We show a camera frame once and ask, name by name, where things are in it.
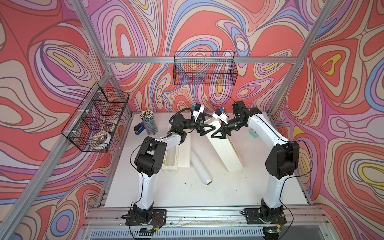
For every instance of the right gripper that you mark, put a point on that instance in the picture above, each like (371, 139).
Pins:
(221, 130)

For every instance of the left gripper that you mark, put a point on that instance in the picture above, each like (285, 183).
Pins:
(199, 130)

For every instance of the white wrap dispenser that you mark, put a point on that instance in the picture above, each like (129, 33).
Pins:
(178, 155)
(227, 153)

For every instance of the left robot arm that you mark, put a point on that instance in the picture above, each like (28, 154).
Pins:
(151, 153)

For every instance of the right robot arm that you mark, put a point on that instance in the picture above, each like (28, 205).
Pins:
(281, 162)

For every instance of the pencil cup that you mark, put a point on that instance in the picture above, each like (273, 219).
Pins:
(148, 121)

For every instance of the blue stapler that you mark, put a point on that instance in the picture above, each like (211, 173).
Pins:
(139, 128)

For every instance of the tape roll in basket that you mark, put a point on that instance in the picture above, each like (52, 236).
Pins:
(101, 140)

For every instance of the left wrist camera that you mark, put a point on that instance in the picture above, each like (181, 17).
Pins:
(197, 110)

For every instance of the back wire basket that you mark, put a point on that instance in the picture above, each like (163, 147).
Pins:
(205, 68)

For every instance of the wire basket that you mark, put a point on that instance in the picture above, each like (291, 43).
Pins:
(100, 110)
(205, 68)

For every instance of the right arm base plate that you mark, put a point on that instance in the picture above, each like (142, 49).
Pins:
(264, 215)

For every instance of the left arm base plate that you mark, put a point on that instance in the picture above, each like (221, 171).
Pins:
(138, 217)

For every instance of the left wire basket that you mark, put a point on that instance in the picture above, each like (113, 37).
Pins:
(100, 110)

